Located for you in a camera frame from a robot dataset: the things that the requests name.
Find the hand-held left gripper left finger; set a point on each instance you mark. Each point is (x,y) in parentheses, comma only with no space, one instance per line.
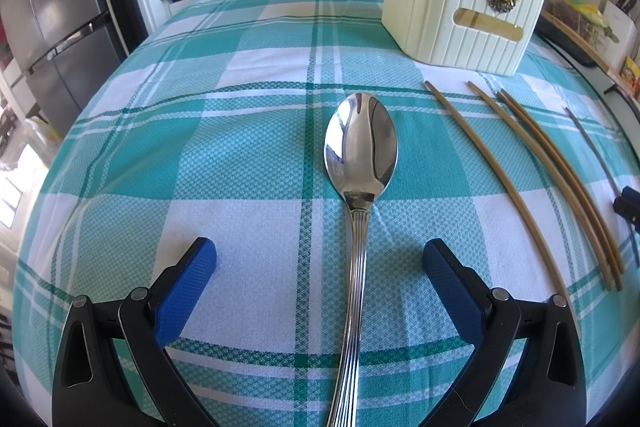
(185,292)

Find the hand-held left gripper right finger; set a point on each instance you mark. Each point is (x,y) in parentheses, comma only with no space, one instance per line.
(455,292)

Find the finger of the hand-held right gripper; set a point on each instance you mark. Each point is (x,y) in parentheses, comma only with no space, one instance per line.
(627,207)

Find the row of wooden chopsticks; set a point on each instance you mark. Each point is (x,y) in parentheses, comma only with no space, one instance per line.
(591,213)

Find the single brown chopstick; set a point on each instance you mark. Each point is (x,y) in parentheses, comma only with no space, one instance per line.
(592,147)

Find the silver metal spoon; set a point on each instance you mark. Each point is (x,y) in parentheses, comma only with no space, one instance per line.
(360,157)

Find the cream ribbed utensil holder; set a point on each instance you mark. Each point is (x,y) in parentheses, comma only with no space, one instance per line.
(450,22)

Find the yellow printed cup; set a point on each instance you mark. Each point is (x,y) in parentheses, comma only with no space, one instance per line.
(631,76)

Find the teal plaid tablecloth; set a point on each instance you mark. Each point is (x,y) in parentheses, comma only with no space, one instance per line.
(200,147)

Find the black oblong tray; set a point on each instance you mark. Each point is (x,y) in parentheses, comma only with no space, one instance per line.
(567,41)

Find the white knife block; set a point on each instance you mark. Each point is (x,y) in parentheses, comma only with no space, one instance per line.
(620,27)

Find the yellow green vegetables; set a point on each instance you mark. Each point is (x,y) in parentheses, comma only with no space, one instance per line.
(587,9)

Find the grey refrigerator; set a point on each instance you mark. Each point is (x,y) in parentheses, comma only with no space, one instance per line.
(50,7)

